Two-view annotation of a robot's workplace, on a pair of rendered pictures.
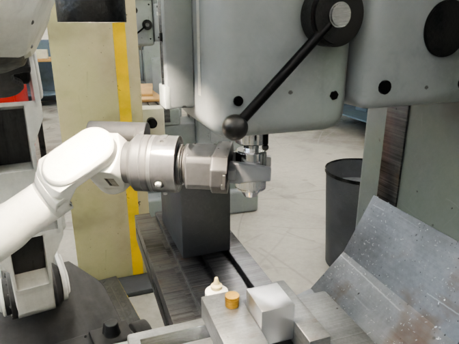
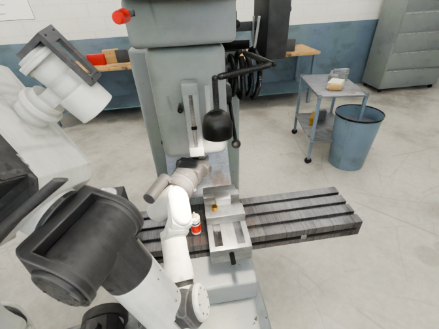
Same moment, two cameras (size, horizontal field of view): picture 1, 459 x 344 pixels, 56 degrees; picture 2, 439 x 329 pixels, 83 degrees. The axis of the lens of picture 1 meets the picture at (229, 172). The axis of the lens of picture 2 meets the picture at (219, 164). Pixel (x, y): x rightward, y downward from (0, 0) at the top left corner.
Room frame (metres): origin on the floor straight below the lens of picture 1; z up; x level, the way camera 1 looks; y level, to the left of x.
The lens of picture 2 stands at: (0.37, 0.66, 1.72)
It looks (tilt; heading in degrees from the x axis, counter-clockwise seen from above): 35 degrees down; 284
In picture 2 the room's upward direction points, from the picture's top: 3 degrees counter-clockwise
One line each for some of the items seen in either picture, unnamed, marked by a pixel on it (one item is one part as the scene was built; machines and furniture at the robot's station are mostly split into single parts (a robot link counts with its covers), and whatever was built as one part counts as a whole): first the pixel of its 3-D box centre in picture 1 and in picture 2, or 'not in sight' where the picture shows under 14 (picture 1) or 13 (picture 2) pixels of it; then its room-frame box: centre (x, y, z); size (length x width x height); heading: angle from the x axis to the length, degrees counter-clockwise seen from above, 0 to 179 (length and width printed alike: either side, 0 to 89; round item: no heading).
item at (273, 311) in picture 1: (269, 313); (222, 200); (0.54, -0.06, 1.03); 0.06 x 0.05 x 0.06; 19
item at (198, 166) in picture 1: (191, 166); (187, 175); (0.62, 0.06, 1.24); 0.13 x 0.12 x 0.10; 175
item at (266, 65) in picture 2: not in sight; (248, 70); (0.43, 0.08, 1.58); 0.17 x 0.01 x 0.01; 46
